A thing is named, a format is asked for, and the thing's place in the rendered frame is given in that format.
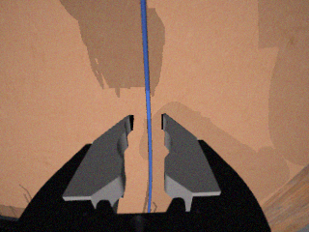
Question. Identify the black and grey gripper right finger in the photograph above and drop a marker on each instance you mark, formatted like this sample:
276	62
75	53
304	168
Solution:
207	183

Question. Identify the blue cable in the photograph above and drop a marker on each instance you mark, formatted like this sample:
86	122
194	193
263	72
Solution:
148	101

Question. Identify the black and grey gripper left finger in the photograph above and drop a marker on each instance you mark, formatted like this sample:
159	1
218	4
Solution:
94	173

